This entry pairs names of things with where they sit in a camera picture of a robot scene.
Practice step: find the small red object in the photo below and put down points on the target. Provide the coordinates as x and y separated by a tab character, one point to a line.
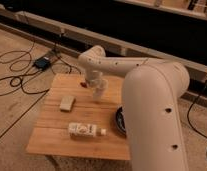
83	84

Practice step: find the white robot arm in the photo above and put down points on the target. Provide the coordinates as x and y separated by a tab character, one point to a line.
149	96

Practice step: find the black ceramic bowl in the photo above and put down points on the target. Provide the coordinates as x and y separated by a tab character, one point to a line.
119	121

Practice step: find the blue power box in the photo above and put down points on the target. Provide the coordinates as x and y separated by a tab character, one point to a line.
42	63

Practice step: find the white ceramic cup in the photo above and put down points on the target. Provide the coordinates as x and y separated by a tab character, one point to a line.
99	90

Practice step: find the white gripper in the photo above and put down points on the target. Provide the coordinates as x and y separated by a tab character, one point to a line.
93	78

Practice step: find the beige sponge block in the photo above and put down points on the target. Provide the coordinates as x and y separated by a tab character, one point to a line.
67	103

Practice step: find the white plastic bottle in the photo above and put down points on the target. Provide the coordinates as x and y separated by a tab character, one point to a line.
85	130

